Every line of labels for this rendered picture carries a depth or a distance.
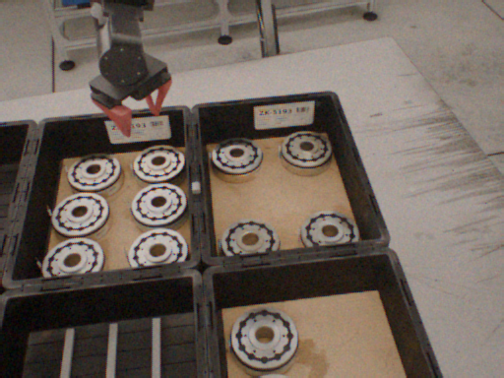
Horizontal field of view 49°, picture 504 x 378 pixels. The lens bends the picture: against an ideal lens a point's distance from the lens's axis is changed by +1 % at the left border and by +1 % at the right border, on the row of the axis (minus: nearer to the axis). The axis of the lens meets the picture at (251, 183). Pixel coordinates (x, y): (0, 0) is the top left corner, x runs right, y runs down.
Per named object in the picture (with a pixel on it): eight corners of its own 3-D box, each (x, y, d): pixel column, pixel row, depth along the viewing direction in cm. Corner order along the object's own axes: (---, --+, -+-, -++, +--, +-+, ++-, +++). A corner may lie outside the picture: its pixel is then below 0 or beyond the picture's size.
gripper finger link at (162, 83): (179, 114, 89) (171, 67, 82) (148, 139, 85) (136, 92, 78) (150, 98, 92) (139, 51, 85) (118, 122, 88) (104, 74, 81)
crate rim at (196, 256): (42, 127, 111) (38, 117, 109) (191, 112, 113) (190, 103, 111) (4, 298, 84) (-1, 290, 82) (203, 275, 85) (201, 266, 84)
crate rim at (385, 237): (191, 112, 113) (190, 103, 111) (335, 98, 115) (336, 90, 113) (203, 275, 85) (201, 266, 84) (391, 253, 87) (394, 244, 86)
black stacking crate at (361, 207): (197, 148, 120) (191, 106, 111) (331, 134, 121) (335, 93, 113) (209, 306, 93) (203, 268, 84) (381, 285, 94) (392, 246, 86)
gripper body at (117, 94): (170, 74, 83) (162, 31, 77) (120, 110, 77) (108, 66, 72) (140, 59, 85) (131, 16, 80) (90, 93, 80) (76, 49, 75)
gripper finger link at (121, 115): (163, 127, 87) (155, 79, 80) (131, 153, 83) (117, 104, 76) (134, 110, 90) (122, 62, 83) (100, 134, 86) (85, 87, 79)
